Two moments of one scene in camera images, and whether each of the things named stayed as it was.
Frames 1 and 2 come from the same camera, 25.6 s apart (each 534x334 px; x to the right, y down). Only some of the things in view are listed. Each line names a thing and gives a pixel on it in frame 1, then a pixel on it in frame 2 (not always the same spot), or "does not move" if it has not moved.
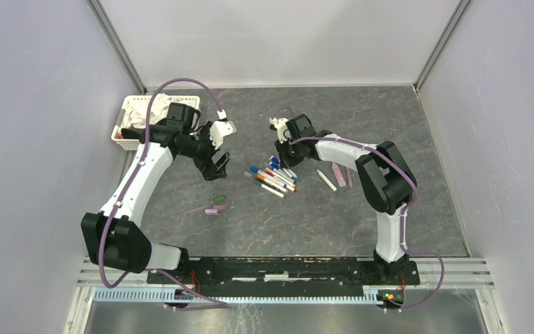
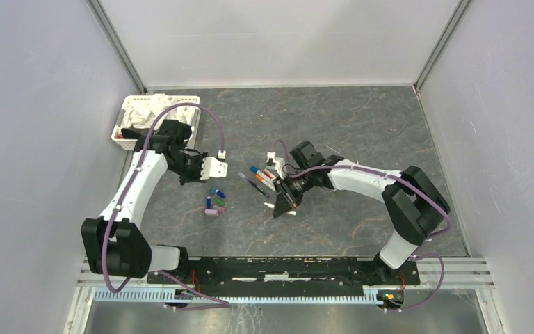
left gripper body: x=205 y=149 to x=190 y=168
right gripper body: x=290 y=153 to x=295 y=186
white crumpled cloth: x=135 y=112 does not move
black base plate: x=289 y=274 does not move
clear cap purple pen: x=249 y=175 to x=254 y=184
